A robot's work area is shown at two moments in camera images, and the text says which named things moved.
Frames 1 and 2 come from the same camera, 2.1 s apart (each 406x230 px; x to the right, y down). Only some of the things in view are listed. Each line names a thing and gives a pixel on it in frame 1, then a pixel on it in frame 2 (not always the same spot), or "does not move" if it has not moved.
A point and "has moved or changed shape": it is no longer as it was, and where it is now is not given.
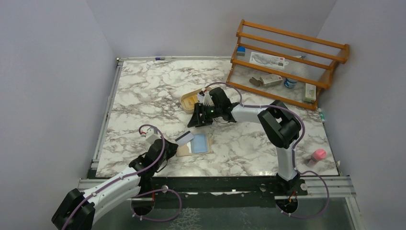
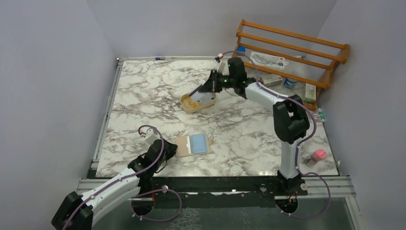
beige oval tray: [188, 100] does not move
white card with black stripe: [184, 138] has moved or changed shape
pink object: [319, 155] does not move
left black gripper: [172, 150] does not move
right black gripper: [196, 120] -> [210, 85]
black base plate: [215, 187] does not move
